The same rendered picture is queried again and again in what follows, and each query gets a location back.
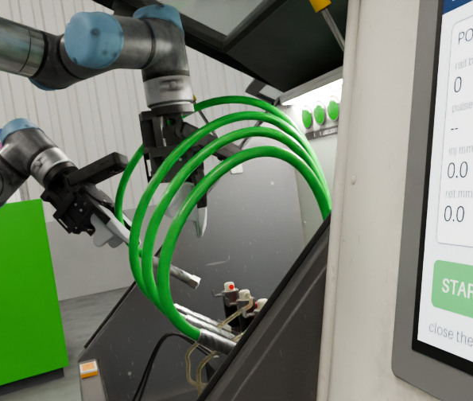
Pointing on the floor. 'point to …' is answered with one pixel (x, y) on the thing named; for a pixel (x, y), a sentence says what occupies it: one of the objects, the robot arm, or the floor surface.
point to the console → (369, 205)
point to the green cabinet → (12, 302)
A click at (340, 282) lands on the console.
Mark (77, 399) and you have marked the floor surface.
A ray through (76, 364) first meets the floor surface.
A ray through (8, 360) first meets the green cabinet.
